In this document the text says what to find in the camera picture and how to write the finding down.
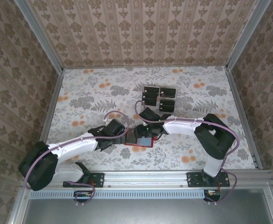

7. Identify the red leather card holder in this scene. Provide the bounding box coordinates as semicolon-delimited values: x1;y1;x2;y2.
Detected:
124;127;155;148

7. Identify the clear acrylic card rack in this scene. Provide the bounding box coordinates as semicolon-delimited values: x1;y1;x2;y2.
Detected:
140;84;177;114

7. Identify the floral patterned table cover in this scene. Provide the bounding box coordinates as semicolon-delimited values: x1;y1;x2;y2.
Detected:
35;66;259;171

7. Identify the grey metal sheet panel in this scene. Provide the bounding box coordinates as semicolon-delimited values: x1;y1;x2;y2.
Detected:
10;189;273;224

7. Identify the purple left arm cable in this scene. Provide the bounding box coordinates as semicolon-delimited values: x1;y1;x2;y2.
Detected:
24;111;130;207

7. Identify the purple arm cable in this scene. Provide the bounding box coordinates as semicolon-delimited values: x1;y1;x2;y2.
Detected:
24;111;130;207
135;100;240;206

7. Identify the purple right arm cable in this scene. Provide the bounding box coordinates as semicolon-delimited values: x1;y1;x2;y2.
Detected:
135;100;240;206

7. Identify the aluminium frame rail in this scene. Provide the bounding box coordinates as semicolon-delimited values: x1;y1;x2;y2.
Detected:
22;170;273;189

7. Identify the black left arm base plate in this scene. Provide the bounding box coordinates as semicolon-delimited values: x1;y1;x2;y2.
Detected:
63;172;104;188

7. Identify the grey slotted cable duct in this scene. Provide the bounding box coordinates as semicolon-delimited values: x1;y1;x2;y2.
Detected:
30;189;221;199

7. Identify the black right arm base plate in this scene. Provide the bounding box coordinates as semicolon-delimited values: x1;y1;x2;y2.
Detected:
187;172;230;188

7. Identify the black cable connector box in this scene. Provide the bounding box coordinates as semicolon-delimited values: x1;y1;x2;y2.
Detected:
203;189;221;202
73;190;93;203

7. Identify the aluminium table side rail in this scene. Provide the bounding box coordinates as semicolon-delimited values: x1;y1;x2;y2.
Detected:
225;67;262;170
40;70;65;144

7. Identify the aluminium corner post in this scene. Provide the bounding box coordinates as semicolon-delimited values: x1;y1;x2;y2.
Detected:
14;0;65;74
225;0;273;70

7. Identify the aluminium lower frame bar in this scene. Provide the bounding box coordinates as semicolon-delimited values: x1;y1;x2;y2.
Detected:
264;186;273;224
7;186;31;224

